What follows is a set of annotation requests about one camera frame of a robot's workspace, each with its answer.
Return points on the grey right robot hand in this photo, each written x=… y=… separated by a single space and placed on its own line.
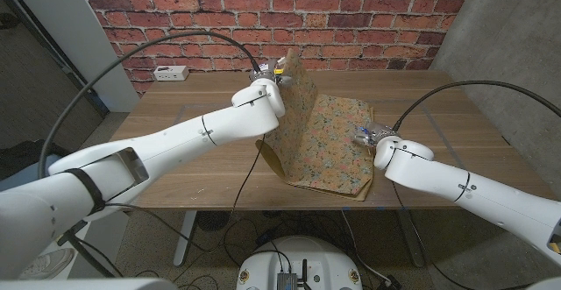
x=374 y=133

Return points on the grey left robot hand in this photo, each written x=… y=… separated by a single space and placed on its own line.
x=271 y=72

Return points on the floral-backed kraft wrapping paper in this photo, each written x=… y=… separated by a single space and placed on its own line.
x=324 y=150

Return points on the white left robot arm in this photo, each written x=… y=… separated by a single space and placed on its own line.
x=175 y=141

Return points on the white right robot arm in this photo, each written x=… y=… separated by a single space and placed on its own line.
x=482 y=198

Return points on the printed brick backdrop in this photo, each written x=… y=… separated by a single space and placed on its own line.
x=350 y=18

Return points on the white power strip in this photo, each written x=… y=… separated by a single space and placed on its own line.
x=171 y=73

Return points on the metal table leg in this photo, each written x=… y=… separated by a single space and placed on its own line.
x=184 y=242
x=411 y=250

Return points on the white robot torso base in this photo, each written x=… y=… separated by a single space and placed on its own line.
x=298 y=255

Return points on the round black floor fan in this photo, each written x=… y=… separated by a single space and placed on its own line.
x=213 y=221

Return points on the grey box on torso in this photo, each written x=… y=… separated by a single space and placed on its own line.
x=287 y=282

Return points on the yellow black foot pedal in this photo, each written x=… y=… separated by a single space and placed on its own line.
x=74 y=233

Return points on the black bag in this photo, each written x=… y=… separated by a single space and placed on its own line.
x=22 y=154

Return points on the blue storage bin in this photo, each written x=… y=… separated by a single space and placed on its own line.
x=17 y=180

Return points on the white sneaker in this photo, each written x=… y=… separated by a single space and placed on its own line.
x=48 y=263

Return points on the white wall pillar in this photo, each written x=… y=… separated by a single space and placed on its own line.
x=66 y=18

